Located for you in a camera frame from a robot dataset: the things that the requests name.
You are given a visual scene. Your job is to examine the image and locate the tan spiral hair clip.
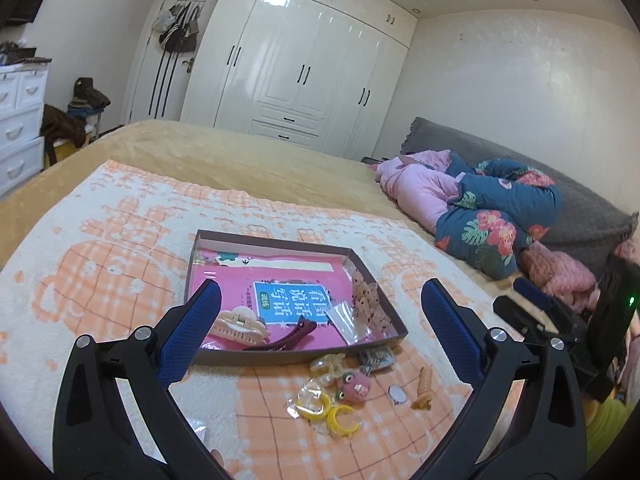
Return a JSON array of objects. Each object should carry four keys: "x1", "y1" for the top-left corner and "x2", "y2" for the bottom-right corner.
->
[{"x1": 411, "y1": 366, "x2": 434, "y2": 411}]

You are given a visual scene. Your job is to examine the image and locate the yellow hoop earrings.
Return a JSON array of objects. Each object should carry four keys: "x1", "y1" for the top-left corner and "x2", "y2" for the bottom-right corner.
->
[{"x1": 286, "y1": 379, "x2": 362, "y2": 439}]

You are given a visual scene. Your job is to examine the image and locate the pink knitted garment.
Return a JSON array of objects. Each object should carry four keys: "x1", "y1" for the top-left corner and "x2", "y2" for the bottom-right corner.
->
[{"x1": 522, "y1": 242, "x2": 600, "y2": 313}]

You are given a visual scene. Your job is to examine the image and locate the grey blanket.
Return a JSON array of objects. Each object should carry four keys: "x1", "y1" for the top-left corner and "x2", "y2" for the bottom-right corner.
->
[{"x1": 401, "y1": 117, "x2": 639, "y2": 276}]

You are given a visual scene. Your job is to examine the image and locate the blue floral quilted jacket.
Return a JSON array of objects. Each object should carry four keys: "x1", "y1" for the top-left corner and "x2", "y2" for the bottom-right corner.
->
[{"x1": 434, "y1": 153, "x2": 563, "y2": 281}]

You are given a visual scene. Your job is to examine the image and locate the white oval sticker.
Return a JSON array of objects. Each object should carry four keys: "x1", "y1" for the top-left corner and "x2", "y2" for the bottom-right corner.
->
[{"x1": 387, "y1": 385, "x2": 408, "y2": 405}]

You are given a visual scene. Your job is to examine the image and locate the pink dotted sheer scrunchie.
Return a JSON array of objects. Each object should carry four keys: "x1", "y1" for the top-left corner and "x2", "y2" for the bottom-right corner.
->
[{"x1": 352, "y1": 271, "x2": 393, "y2": 335}]

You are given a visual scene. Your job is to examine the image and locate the clear box of hairpins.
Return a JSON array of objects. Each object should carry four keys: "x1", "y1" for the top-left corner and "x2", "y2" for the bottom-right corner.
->
[{"x1": 358, "y1": 346, "x2": 396, "y2": 374}]

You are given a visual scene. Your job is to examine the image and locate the pink padded jacket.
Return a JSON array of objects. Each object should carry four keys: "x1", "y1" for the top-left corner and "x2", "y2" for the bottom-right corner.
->
[{"x1": 371, "y1": 150, "x2": 460, "y2": 234}]

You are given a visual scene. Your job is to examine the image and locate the pink fuzzy monster hair clip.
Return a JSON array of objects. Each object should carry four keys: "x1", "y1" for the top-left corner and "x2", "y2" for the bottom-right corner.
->
[{"x1": 335, "y1": 370, "x2": 371, "y2": 405}]

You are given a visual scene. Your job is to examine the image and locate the orange white plaid blanket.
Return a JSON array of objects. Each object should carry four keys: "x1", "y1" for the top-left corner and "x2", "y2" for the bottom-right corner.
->
[{"x1": 0, "y1": 159, "x2": 532, "y2": 480}]

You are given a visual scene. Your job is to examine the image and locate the beige claw hair clip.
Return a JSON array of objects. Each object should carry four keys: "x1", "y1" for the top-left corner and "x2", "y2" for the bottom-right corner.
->
[{"x1": 209, "y1": 306, "x2": 270, "y2": 347}]

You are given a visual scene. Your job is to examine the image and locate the small clear plastic bag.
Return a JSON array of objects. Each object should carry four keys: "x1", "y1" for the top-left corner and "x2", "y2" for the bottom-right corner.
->
[{"x1": 326, "y1": 301, "x2": 372, "y2": 346}]

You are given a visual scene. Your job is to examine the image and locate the translucent yellow flower hair clip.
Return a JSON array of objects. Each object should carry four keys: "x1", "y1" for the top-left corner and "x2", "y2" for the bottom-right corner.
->
[{"x1": 309, "y1": 353, "x2": 346, "y2": 388}]

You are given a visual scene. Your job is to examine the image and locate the grey cardboard box tray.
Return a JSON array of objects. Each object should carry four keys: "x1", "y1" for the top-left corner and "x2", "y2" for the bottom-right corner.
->
[{"x1": 184, "y1": 230, "x2": 408, "y2": 366}]

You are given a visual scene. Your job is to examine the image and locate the maroon alligator hair clip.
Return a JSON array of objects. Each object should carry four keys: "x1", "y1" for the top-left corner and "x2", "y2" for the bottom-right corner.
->
[{"x1": 245, "y1": 316, "x2": 318, "y2": 352}]

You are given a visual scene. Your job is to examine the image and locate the pink book in box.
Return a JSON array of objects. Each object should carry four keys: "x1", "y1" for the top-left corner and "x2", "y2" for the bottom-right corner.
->
[{"x1": 188, "y1": 249, "x2": 352, "y2": 351}]

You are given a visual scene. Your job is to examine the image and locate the beige bed cover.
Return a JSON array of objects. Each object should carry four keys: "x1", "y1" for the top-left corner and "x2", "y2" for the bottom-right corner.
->
[{"x1": 0, "y1": 118, "x2": 522, "y2": 306}]

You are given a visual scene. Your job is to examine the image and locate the brown clothes pile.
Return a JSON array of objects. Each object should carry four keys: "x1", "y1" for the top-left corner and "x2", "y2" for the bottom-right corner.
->
[{"x1": 40, "y1": 104, "x2": 87, "y2": 166}]

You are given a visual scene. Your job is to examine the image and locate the chair with dark clothes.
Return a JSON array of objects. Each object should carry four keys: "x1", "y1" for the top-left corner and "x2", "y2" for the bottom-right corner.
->
[{"x1": 66, "y1": 77, "x2": 111, "y2": 143}]

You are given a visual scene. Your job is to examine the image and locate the white glossy wardrobe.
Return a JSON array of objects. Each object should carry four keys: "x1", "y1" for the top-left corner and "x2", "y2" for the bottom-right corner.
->
[{"x1": 180, "y1": 0, "x2": 418, "y2": 160}]

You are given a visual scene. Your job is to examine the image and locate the white door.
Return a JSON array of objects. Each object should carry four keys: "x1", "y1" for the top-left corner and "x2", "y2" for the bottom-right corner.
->
[{"x1": 122, "y1": 0, "x2": 218, "y2": 125}]

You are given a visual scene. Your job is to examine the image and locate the white drawer chest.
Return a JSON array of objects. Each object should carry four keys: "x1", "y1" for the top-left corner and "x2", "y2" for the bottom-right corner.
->
[{"x1": 0, "y1": 63, "x2": 50, "y2": 198}]

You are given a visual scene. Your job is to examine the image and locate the bags hanging on door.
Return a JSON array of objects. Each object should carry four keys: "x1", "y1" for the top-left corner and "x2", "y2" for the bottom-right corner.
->
[{"x1": 153, "y1": 1, "x2": 201, "y2": 54}]

